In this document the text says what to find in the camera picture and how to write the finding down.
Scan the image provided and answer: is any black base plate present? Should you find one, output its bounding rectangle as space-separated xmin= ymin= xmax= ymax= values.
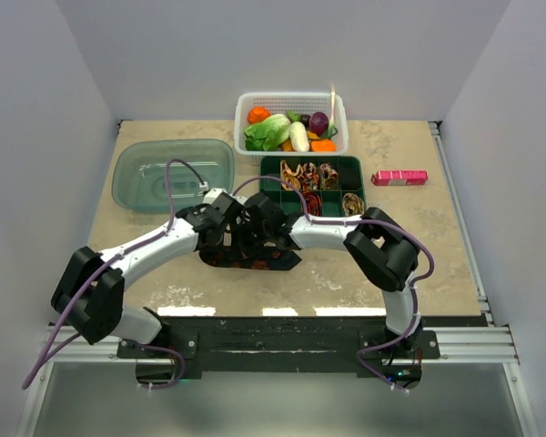
xmin=61 ymin=311 xmax=490 ymax=381

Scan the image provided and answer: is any white perforated basket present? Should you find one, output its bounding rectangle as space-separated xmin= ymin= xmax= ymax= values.
xmin=234 ymin=91 xmax=349 ymax=158

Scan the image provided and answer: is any rolled orange striped tie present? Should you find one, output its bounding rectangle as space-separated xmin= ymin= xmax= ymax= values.
xmin=302 ymin=191 xmax=322 ymax=217

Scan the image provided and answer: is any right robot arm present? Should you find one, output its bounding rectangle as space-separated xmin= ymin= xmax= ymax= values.
xmin=236 ymin=193 xmax=423 ymax=358

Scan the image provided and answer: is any white toy radish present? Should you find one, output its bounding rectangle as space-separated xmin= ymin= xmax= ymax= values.
xmin=289 ymin=121 xmax=310 ymax=153

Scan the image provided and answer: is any rolled patterned dark tie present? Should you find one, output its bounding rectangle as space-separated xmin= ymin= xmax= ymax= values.
xmin=300 ymin=162 xmax=319 ymax=191

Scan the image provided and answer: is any pink rectangular box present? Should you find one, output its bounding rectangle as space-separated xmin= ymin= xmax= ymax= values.
xmin=370 ymin=170 xmax=429 ymax=187

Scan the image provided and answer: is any orange toy pumpkin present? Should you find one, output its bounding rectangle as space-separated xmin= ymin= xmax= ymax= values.
xmin=247 ymin=107 xmax=270 ymax=125

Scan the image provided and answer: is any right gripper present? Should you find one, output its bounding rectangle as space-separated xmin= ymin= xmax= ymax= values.
xmin=228 ymin=217 xmax=271 ymax=260

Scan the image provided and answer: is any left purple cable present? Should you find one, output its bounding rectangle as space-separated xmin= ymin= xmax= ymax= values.
xmin=21 ymin=158 xmax=210 ymax=391

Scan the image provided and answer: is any rolled brown beige tie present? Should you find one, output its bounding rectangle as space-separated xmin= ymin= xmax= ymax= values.
xmin=342 ymin=192 xmax=365 ymax=217

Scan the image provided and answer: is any purple toy onion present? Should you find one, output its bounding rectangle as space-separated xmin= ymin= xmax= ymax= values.
xmin=308 ymin=112 xmax=329 ymax=137

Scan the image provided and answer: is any rolled purple gold tie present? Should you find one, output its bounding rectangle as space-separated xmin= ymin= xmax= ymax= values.
xmin=319 ymin=163 xmax=339 ymax=190

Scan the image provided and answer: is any teal transparent plastic bin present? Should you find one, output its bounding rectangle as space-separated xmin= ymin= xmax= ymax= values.
xmin=112 ymin=138 xmax=235 ymax=213

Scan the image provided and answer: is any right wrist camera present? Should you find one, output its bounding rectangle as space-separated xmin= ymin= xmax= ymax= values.
xmin=234 ymin=195 xmax=248 ymax=208

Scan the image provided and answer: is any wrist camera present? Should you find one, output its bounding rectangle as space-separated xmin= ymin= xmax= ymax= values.
xmin=234 ymin=195 xmax=248 ymax=208
xmin=199 ymin=182 xmax=235 ymax=205

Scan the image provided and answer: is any green compartment tray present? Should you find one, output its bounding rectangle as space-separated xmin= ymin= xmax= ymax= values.
xmin=259 ymin=156 xmax=366 ymax=218

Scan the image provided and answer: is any rolled yellow tie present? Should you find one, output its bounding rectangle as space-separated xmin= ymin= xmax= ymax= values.
xmin=279 ymin=159 xmax=303 ymax=191

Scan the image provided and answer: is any purple cable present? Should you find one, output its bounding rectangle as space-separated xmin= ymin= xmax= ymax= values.
xmin=21 ymin=158 xmax=210 ymax=391
xmin=231 ymin=176 xmax=435 ymax=395

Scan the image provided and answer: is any orange toy carrot slice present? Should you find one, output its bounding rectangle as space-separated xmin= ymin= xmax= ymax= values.
xmin=310 ymin=139 xmax=336 ymax=153

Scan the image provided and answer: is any dark orange floral tie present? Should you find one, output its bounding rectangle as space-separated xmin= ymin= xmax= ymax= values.
xmin=198 ymin=247 xmax=301 ymax=271

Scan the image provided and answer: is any green toy lettuce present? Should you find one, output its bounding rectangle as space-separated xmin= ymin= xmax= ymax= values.
xmin=244 ymin=114 xmax=291 ymax=152

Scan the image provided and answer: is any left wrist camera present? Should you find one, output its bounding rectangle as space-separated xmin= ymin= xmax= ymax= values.
xmin=199 ymin=182 xmax=235 ymax=205

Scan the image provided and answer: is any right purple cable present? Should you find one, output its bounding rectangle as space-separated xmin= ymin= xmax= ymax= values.
xmin=231 ymin=176 xmax=435 ymax=395

